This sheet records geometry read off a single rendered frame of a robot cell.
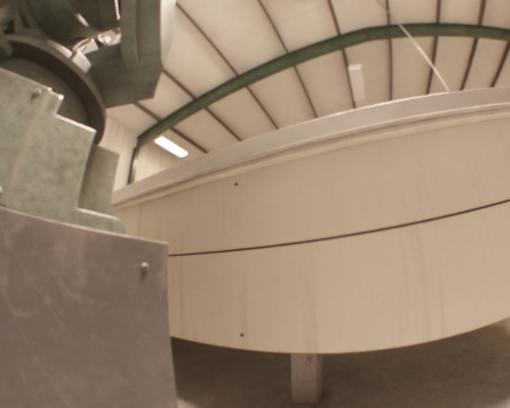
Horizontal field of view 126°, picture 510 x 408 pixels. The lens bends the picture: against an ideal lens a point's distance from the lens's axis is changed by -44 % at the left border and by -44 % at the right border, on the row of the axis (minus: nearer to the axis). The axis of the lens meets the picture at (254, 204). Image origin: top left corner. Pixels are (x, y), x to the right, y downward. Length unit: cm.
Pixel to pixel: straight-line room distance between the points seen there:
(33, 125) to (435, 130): 77
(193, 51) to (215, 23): 97
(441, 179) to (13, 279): 72
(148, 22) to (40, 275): 44
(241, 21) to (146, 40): 557
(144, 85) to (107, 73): 9
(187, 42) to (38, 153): 604
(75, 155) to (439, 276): 67
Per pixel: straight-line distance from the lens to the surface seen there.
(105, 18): 68
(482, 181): 66
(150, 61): 48
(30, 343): 24
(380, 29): 694
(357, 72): 591
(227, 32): 613
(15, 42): 48
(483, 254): 62
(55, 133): 30
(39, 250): 23
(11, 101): 31
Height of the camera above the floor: 46
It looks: 18 degrees up
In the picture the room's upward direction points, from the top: 3 degrees counter-clockwise
